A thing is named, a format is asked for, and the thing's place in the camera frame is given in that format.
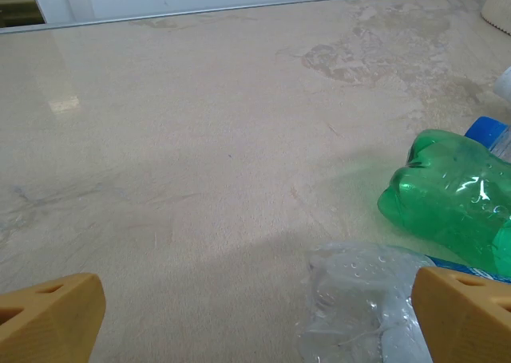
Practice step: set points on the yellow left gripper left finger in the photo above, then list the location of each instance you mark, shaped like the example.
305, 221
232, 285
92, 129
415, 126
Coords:
48, 323

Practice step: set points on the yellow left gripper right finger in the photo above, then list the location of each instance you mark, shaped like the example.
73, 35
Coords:
463, 323

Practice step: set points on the green plastic bottle yellow cap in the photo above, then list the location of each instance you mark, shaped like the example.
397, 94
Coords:
439, 187

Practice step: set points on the small clear bottle blue label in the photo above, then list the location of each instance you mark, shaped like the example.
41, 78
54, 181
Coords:
485, 129

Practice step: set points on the cream ribbed plastic bin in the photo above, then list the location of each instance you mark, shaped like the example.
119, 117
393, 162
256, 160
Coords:
499, 4

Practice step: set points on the aluminium table edge strip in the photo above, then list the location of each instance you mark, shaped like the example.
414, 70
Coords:
24, 28

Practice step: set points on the white door frame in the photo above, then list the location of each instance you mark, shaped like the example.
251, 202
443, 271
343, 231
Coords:
60, 0

